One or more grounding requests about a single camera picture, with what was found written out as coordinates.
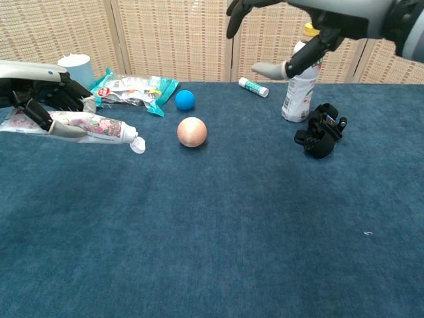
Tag light blue paper cup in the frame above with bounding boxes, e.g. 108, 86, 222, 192
57, 53, 97, 90

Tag blue velvet tablecloth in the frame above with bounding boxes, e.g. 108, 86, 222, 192
0, 79, 424, 318

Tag bamboo folding screen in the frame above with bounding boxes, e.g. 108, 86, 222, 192
0, 0, 424, 84

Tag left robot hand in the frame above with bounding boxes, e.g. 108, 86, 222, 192
0, 60, 97, 139

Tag black strap with buckle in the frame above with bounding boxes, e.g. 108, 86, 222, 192
294, 103, 348, 160

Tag teal plastic snack packet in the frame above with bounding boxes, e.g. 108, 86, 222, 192
89, 68, 180, 118

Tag white green glue stick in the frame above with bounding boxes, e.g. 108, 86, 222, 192
238, 77, 270, 98

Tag peach pink ball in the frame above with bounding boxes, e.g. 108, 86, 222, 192
176, 117, 208, 148

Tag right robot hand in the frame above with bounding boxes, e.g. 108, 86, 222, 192
226, 0, 398, 80

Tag floral white tube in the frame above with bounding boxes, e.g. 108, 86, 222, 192
0, 109, 146, 154

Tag blue ball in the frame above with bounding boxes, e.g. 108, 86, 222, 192
174, 89, 196, 111

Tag yellow-capped drink bottle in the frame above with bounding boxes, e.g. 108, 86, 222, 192
281, 22, 324, 123

